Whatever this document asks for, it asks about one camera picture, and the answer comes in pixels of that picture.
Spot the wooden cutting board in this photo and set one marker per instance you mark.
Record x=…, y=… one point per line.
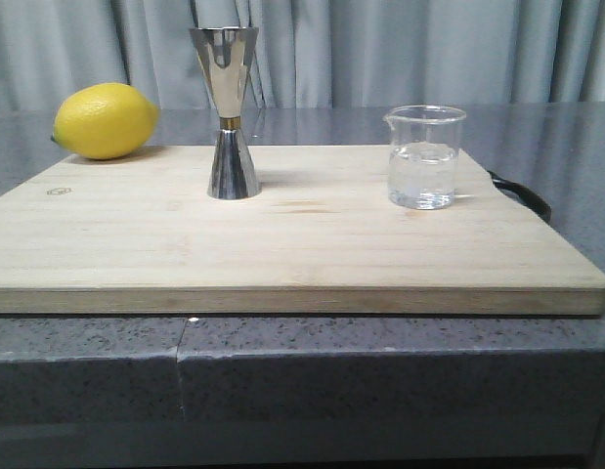
x=141, y=235

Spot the steel double jigger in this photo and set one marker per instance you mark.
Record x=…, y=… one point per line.
x=225, y=55

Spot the black cutting board handle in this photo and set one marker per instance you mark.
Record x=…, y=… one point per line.
x=524, y=195

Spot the grey curtain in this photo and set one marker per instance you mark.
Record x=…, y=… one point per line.
x=310, y=53

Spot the yellow lemon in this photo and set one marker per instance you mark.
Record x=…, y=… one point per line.
x=105, y=121

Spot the glass beaker with clear liquid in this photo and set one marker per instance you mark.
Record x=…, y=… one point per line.
x=424, y=148

